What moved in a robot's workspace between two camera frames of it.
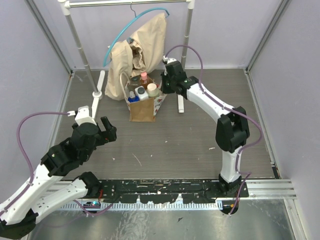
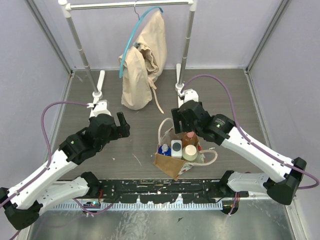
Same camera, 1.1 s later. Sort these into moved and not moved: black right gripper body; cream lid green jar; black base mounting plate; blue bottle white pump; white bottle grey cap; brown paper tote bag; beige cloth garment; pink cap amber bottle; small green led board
Moved: beige cloth garment; cream lid green jar; black right gripper body; blue bottle white pump; white bottle grey cap; pink cap amber bottle; brown paper tote bag
Not moved: small green led board; black base mounting plate
